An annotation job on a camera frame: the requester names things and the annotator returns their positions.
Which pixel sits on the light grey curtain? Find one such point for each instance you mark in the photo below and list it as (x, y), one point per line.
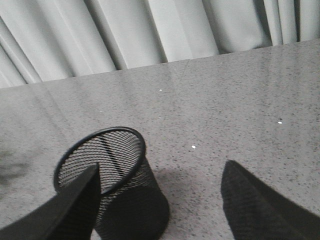
(45, 40)

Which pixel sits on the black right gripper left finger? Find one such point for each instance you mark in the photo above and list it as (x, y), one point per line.
(70, 215)

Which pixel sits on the black mesh pen bucket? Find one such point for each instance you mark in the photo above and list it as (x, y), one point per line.
(132, 205)

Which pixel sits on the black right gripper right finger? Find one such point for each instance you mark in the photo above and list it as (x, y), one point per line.
(255, 211)

